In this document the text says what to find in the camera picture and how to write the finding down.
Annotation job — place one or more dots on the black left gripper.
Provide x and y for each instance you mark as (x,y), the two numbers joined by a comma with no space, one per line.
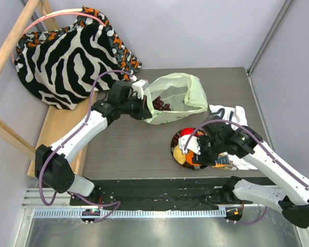
(143,111)

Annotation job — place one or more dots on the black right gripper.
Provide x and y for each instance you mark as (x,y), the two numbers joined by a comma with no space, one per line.
(202,150)

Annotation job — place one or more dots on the dark fake grape bunch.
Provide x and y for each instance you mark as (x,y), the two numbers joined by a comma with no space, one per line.
(160,105)

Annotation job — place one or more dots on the fake orange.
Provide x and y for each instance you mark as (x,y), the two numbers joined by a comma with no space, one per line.
(189,159)

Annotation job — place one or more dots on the fake red apple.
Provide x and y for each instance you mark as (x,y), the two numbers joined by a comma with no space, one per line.
(186,131)

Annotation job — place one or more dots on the fake yellow lemon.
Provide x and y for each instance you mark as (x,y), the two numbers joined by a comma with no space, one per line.
(178,155)

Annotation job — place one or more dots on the translucent yellow-green plastic bag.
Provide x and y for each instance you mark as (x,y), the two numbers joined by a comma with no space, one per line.
(182,91)

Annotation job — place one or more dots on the red yellow fake lychee bunch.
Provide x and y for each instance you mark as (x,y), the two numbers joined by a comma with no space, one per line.
(199,133)

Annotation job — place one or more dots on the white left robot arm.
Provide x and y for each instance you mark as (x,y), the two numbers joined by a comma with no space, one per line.
(53,162)

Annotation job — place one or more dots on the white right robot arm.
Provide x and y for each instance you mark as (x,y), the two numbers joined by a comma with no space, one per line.
(291,198)

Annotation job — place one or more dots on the brown patterned ceramic plate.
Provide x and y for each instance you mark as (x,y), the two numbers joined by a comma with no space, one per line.
(174,142)

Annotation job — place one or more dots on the white printed t-shirt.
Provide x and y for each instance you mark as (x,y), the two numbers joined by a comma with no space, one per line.
(226,161)

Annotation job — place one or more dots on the orange grey patterned fabric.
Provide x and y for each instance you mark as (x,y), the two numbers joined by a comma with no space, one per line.
(125,59)

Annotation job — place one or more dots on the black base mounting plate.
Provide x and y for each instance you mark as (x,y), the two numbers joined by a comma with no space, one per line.
(164,194)

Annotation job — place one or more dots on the zebra pattern blanket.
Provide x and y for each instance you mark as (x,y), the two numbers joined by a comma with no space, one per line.
(59,67)

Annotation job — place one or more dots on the pink hoop tube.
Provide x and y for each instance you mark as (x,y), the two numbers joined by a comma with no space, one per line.
(75,11)

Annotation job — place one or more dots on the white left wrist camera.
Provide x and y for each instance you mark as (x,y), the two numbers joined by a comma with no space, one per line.
(139,87)

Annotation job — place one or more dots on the aluminium slotted rail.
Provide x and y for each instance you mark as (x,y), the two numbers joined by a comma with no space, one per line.
(90,213)

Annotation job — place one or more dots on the aluminium corner post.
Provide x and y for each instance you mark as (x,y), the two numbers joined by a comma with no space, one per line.
(279,19)

